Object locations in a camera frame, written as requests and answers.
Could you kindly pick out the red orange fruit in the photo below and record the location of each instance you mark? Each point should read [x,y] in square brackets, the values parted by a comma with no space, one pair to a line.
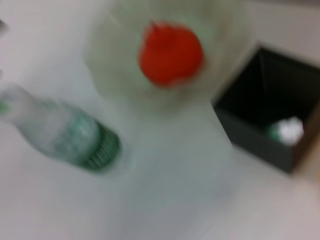
[171,53]

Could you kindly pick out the mint green pen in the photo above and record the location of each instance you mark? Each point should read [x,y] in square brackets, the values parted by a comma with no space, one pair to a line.
[287,131]

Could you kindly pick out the clear green label water bottle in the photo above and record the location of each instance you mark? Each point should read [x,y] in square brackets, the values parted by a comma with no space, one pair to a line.
[70,132]

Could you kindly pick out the translucent wavy fruit plate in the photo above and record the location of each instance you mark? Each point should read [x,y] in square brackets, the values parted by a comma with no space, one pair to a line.
[117,50]

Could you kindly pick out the black mesh pen holder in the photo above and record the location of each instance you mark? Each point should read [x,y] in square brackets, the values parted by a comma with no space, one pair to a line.
[260,100]

